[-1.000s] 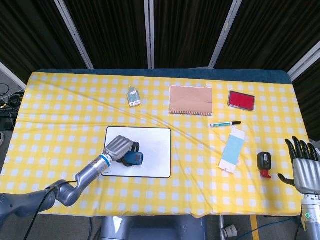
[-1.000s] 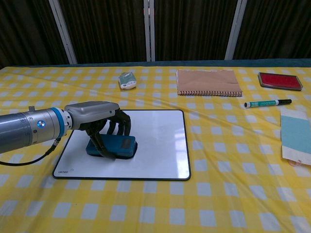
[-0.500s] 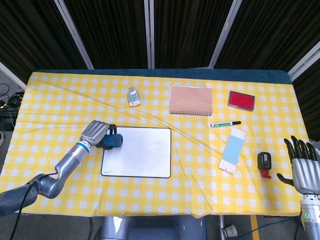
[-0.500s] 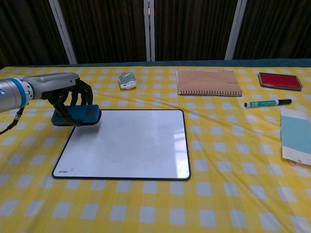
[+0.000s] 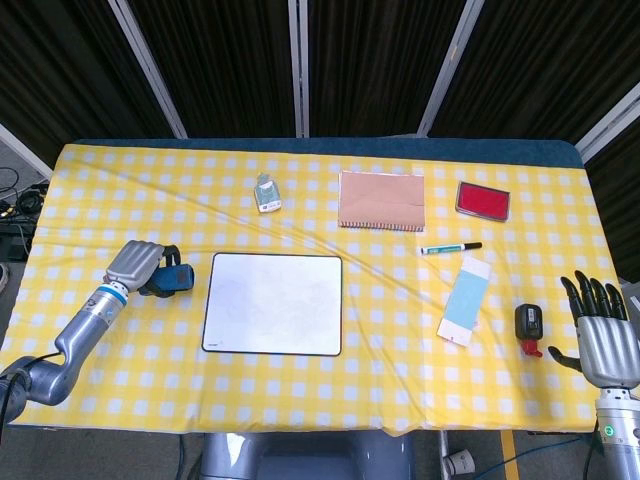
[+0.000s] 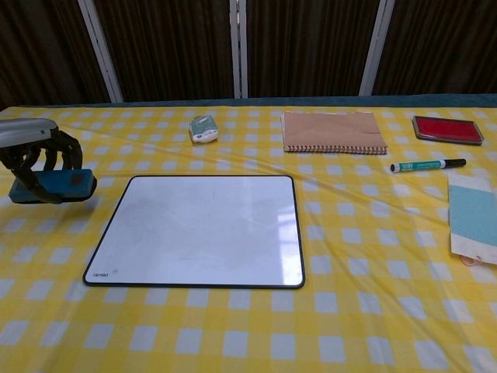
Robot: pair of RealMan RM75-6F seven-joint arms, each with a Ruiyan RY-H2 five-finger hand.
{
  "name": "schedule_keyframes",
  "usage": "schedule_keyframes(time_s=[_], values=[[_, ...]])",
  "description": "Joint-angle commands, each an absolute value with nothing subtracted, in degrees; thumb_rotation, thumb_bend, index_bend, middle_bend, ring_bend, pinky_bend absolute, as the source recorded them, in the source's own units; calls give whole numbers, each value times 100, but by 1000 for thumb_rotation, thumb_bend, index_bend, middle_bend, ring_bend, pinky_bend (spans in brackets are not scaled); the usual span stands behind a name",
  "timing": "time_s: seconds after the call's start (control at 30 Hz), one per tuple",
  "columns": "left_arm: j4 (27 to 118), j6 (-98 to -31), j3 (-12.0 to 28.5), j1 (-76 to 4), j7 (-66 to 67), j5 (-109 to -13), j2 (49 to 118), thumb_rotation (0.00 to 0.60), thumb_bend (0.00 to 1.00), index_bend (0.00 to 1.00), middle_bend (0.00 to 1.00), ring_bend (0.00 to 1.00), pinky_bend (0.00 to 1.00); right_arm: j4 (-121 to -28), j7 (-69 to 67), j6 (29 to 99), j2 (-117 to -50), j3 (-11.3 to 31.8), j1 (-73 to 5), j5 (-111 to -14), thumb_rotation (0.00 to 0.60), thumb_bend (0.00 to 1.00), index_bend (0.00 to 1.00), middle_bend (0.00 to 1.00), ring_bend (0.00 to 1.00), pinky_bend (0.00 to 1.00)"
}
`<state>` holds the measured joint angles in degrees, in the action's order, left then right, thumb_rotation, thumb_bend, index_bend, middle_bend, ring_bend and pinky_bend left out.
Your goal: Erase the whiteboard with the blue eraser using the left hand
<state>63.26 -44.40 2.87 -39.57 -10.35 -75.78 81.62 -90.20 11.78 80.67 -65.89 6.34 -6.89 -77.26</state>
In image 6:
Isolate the white folding screen frame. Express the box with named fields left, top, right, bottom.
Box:
left=228, top=0, right=249, bottom=99
left=358, top=0, right=396, bottom=96
left=77, top=0, right=125, bottom=104

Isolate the green whiteboard marker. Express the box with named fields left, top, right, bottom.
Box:
left=390, top=158, right=467, bottom=174

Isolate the brown spiral notebook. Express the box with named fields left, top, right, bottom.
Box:
left=281, top=110, right=389, bottom=155

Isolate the red ink stamp pad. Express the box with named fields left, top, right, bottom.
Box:
left=412, top=114, right=485, bottom=147

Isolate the light blue paper sheet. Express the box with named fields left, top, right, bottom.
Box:
left=447, top=173, right=497, bottom=267

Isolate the yellow checkered tablecloth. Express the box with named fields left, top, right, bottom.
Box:
left=0, top=104, right=497, bottom=373

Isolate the white dry-erase board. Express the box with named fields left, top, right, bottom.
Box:
left=82, top=175, right=307, bottom=290

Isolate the dark brown curtain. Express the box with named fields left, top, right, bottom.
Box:
left=0, top=0, right=497, bottom=112

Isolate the blue whiteboard eraser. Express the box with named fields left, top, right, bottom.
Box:
left=9, top=168, right=98, bottom=204

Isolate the green white correction tape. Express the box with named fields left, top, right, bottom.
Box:
left=188, top=113, right=220, bottom=145

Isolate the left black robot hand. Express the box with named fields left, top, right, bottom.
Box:
left=0, top=117, right=84, bottom=205

